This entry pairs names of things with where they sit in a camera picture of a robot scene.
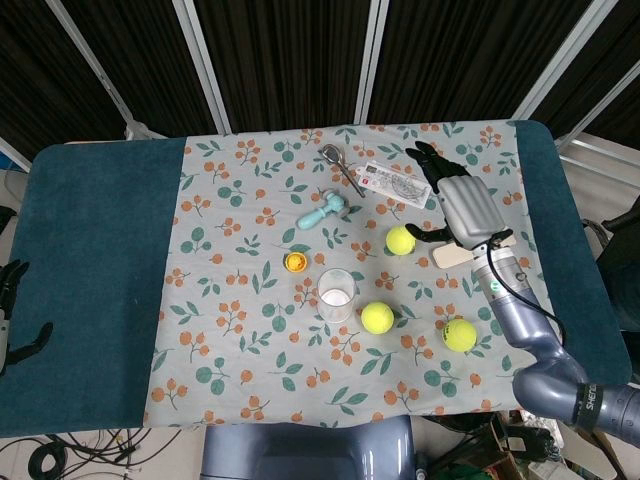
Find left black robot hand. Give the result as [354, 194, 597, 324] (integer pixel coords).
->
[0, 258, 55, 377]

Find right black grey robot hand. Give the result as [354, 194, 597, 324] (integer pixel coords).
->
[404, 140, 515, 250]

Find yellow tennis ball black print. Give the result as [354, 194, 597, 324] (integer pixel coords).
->
[441, 317, 478, 353]

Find plain yellow tennis ball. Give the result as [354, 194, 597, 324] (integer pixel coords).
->
[360, 300, 396, 335]
[385, 225, 417, 257]

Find clear plastic cup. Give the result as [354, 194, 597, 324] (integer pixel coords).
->
[316, 267, 358, 324]

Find pale wooden block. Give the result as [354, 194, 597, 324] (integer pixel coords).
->
[430, 233, 517, 272]

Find clear packaged ruler set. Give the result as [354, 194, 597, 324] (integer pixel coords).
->
[355, 160, 441, 207]

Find dark teal table cover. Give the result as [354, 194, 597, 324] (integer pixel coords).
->
[0, 118, 632, 441]

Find metal spoon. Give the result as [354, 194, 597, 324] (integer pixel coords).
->
[321, 143, 368, 199]

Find dark folding screen panel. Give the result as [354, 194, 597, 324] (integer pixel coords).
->
[63, 0, 222, 137]
[367, 0, 602, 126]
[0, 0, 127, 157]
[191, 0, 375, 135]
[523, 0, 640, 140]

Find black bulky equipment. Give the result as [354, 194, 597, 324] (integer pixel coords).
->
[582, 202, 640, 332]

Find floral patterned tablecloth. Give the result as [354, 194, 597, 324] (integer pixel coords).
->
[143, 118, 574, 432]

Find cardboard box with clutter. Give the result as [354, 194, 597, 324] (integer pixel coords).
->
[477, 408, 569, 480]

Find blue-grey robot torso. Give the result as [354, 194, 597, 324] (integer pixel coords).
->
[201, 414, 417, 480]

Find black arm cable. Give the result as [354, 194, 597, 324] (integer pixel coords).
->
[485, 239, 569, 347]

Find teal handled roller tool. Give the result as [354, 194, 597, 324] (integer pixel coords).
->
[297, 186, 350, 232]

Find black coiled floor cable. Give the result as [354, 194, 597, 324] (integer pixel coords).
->
[28, 443, 68, 475]

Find tangled floor cables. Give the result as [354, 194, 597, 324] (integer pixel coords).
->
[0, 430, 202, 480]

